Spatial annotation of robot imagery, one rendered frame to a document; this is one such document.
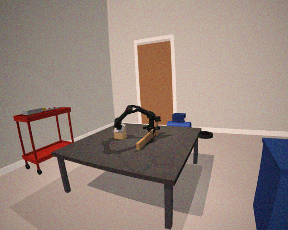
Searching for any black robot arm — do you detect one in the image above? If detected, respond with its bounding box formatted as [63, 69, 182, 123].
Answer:
[114, 105, 161, 130]

